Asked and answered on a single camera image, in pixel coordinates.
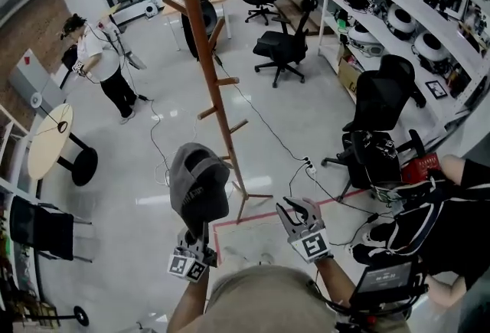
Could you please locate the black round stand base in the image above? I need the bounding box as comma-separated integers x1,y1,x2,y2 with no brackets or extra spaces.
72,305,90,328

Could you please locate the grey cap item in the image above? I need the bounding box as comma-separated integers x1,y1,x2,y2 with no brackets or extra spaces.
168,142,231,245

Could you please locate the black floor cable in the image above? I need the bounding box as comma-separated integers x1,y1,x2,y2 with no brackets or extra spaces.
212,54,308,163

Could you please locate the white round device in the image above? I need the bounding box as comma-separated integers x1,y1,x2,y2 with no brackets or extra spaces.
385,3,417,38
347,22,384,57
413,31,448,65

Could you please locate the spare hand-held gripper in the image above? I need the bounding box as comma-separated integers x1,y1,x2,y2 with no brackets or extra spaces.
365,131,400,161

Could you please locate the person's right forearm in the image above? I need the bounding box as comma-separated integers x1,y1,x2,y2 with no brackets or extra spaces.
313,256,358,310

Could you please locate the white power strip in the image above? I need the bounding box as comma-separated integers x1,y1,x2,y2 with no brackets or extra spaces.
301,155,319,176

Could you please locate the black folding chair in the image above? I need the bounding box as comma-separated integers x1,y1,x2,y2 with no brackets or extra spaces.
8,194,94,264

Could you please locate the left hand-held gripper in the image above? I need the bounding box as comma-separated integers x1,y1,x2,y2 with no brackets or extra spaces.
167,223,220,283

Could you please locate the white side shelf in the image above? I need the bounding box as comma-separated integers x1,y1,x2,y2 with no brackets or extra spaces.
0,104,44,333

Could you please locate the person's beige head cap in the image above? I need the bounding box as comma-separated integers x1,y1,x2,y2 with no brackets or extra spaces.
201,264,338,333

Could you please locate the round wooden table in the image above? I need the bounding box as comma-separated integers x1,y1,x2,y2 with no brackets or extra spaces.
27,102,100,188

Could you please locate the wooden platform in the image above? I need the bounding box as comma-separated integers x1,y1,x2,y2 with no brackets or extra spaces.
273,0,335,37

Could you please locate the black monitor screen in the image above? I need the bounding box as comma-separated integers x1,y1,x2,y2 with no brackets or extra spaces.
351,261,426,310

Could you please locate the red box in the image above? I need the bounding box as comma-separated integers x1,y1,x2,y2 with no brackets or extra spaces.
400,152,442,184

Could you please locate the black framed picture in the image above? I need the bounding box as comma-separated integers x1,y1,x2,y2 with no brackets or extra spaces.
425,80,449,100

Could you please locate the wooden coat stand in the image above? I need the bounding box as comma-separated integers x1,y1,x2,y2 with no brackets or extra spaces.
162,0,275,226

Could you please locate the person's left forearm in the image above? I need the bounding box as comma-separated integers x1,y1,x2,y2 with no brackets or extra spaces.
167,266,211,333

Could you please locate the cardboard box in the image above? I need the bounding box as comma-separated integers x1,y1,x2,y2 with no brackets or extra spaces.
337,54,363,103

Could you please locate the grey cabinet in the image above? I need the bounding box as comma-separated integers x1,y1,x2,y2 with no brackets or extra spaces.
8,49,67,119

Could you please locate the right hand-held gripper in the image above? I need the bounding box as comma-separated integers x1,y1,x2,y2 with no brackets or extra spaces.
276,196,335,266

